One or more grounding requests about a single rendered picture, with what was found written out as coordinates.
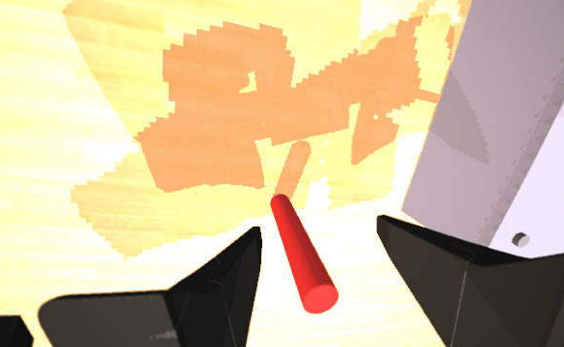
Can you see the red peg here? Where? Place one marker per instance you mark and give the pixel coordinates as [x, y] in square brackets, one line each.
[316, 289]

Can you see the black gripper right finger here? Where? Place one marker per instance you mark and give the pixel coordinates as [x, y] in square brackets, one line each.
[475, 296]

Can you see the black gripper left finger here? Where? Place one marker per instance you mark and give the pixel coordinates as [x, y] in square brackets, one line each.
[211, 307]

